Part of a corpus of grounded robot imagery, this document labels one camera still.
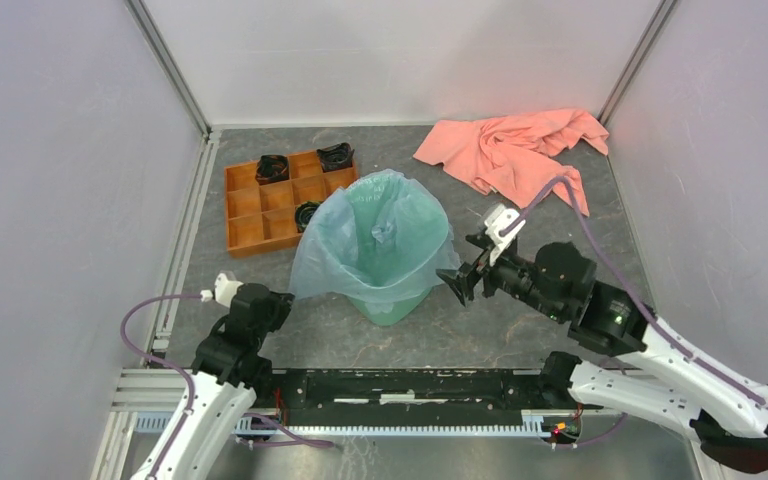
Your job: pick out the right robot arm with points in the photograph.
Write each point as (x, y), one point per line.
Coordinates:
(684, 390)

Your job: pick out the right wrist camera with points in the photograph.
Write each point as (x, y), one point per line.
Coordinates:
(501, 225)

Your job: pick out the pink cloth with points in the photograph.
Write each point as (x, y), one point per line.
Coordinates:
(514, 155)

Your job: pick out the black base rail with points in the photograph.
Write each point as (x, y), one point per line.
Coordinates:
(408, 397)

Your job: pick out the green plastic trash bin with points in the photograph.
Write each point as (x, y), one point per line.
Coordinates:
(403, 236)

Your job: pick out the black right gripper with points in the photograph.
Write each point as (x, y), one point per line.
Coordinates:
(479, 266)

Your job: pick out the translucent blue trash bag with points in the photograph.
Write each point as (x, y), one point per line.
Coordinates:
(324, 259)

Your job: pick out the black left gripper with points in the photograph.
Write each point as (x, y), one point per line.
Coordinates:
(281, 303)

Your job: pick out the orange compartment tray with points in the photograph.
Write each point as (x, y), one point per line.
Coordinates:
(261, 218)

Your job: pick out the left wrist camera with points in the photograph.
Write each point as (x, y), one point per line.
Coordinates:
(225, 288)

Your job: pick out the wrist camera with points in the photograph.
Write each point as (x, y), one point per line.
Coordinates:
(501, 225)
(225, 288)

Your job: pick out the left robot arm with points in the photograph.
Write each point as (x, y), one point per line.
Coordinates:
(225, 379)

